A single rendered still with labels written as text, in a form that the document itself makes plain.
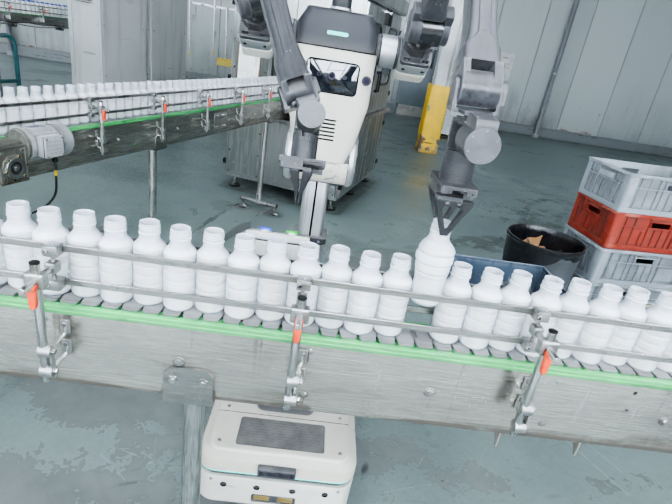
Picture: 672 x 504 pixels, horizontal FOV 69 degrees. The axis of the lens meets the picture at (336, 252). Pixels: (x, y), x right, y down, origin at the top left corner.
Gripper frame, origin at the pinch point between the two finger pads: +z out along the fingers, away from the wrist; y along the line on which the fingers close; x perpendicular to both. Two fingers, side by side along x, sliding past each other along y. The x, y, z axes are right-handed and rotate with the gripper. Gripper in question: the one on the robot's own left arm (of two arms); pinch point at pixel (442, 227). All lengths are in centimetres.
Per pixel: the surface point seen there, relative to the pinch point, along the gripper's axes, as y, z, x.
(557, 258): 162, 66, -115
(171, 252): -3.0, 11.1, 48.4
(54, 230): -2, 10, 70
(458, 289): -2.3, 11.1, -5.4
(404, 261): -1.5, 7.2, 5.8
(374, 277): -2.6, 10.8, 10.9
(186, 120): 216, 32, 106
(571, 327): -2.9, 15.8, -29.2
